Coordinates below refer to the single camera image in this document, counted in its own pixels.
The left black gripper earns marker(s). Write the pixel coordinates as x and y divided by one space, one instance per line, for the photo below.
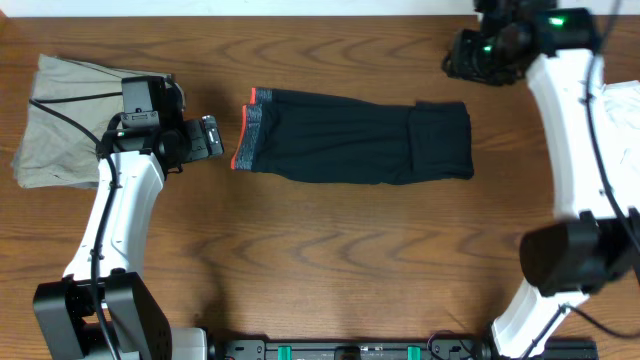
200 149

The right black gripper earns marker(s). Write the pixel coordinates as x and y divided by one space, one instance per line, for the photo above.
463 60

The black leggings red waistband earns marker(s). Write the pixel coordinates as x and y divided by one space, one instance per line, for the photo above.
318 138

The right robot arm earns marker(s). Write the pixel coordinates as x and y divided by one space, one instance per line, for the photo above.
594 239

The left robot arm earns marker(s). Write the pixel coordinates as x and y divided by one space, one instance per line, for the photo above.
101 308

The black and white garment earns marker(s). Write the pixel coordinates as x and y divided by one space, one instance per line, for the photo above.
621 103

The folded khaki trousers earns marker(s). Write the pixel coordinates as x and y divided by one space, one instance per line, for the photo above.
74 126

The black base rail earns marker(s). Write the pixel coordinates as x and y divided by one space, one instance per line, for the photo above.
438 349

